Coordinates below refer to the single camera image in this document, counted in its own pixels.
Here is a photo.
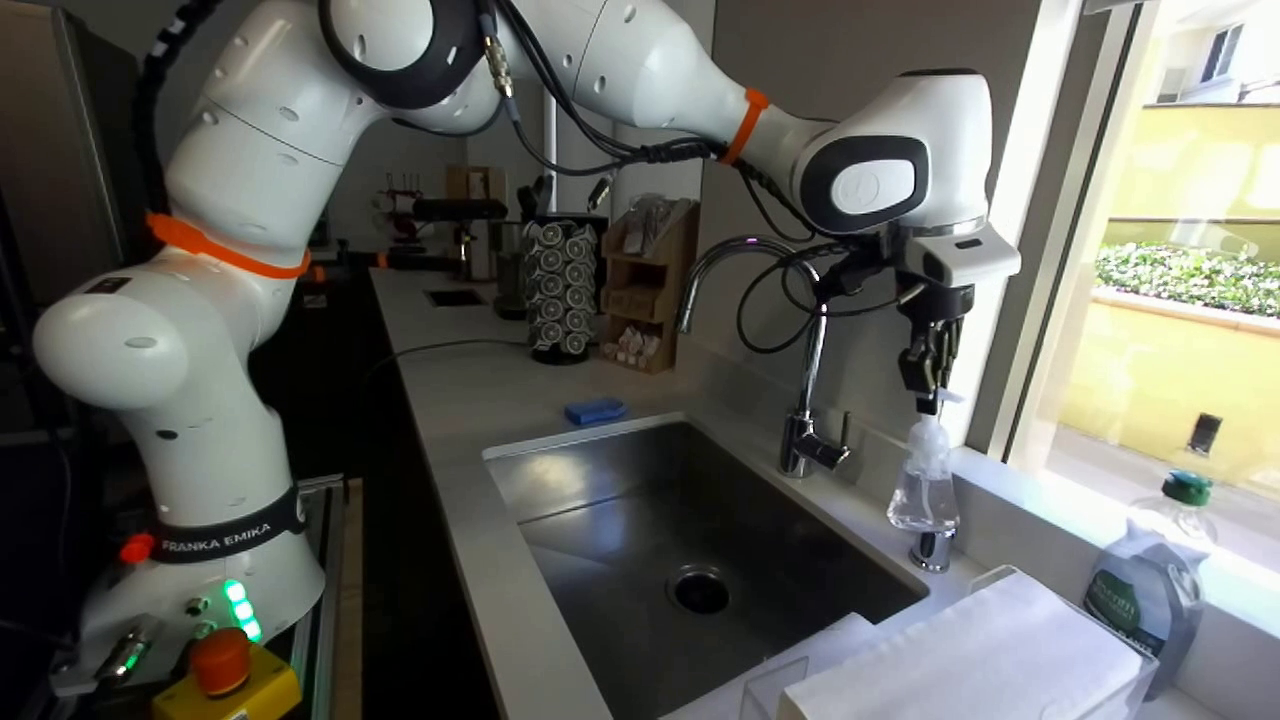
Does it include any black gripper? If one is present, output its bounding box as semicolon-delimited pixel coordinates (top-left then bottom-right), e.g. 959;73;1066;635
896;276;977;409

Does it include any clear pump soap bottle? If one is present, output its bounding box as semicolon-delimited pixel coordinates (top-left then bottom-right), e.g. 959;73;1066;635
889;403;959;535

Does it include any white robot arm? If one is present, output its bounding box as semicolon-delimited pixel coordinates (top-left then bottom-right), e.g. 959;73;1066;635
32;0;1016;672

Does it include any clear green-label dish soap bottle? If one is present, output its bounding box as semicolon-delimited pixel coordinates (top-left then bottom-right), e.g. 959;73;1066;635
1086;467;1218;702

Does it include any chrome kitchen faucet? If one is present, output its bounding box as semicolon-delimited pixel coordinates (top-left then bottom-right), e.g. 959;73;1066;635
676;238;847;475

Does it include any chrome sink button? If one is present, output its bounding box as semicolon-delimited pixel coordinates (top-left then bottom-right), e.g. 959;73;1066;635
914;532;953;573

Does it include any white folded paper towel stack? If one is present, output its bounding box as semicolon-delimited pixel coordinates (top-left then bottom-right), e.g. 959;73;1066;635
776;573;1150;720

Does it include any wooden condiment organizer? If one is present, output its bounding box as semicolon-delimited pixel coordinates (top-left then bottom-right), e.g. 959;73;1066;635
599;197;699;373

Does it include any stainless steel sink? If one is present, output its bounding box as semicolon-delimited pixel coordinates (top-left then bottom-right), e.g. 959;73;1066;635
486;417;927;720

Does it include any blue sponge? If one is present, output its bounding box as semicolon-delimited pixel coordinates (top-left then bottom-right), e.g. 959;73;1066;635
566;401;628;430

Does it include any clear plastic container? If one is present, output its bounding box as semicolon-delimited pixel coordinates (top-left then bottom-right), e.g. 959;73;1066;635
740;658;810;720

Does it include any black coffee machine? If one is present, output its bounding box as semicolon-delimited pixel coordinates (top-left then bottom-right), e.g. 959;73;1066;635
379;165;507;281

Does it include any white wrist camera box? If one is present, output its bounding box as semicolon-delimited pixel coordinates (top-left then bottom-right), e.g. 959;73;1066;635
906;224;1020;288

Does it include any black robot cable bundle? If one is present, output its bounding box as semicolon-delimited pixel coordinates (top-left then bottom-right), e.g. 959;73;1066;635
476;0;924;360

